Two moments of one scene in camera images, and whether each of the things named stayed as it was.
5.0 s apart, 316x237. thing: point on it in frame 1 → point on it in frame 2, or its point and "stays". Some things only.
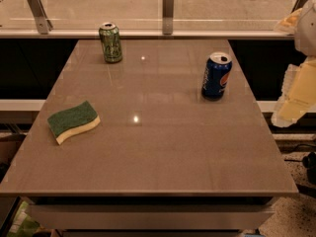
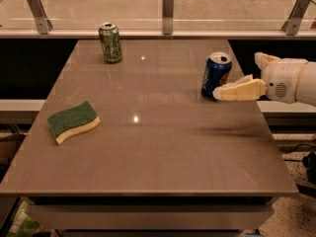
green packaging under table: (23, 225) stays
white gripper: (306, 34) → (282, 79)
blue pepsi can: (216, 76) stays
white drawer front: (150, 216) stays
